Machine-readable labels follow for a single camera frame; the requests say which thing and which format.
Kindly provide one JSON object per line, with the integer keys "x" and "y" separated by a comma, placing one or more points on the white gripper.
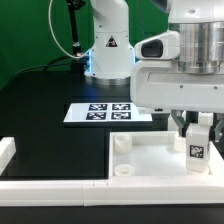
{"x": 156, "y": 81}

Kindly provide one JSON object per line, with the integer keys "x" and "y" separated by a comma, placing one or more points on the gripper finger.
{"x": 219, "y": 125}

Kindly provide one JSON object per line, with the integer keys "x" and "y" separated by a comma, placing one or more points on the white marker sheet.
{"x": 106, "y": 112}

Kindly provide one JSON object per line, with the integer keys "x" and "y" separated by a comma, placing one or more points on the black camera stand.
{"x": 74, "y": 5}

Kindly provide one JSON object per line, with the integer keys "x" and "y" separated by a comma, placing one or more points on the white square tabletop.
{"x": 159, "y": 158}

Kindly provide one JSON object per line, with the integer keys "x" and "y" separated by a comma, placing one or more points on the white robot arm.
{"x": 181, "y": 69}

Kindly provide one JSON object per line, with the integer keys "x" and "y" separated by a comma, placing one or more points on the white obstacle fence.
{"x": 103, "y": 192}

